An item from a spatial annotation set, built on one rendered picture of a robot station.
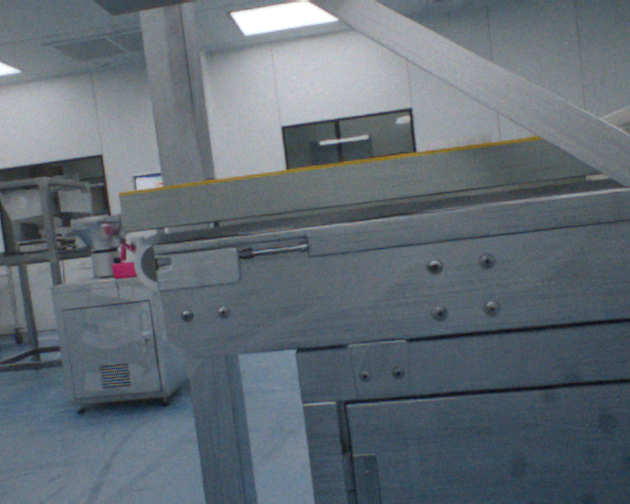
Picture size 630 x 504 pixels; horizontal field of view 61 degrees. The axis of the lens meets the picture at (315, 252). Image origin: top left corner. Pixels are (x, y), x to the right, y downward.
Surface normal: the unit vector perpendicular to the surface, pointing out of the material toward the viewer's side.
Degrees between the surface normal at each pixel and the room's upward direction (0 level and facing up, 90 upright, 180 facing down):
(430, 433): 90
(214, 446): 90
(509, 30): 90
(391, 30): 87
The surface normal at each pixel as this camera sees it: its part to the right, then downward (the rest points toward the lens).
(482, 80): -0.64, 0.07
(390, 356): -0.11, 0.07
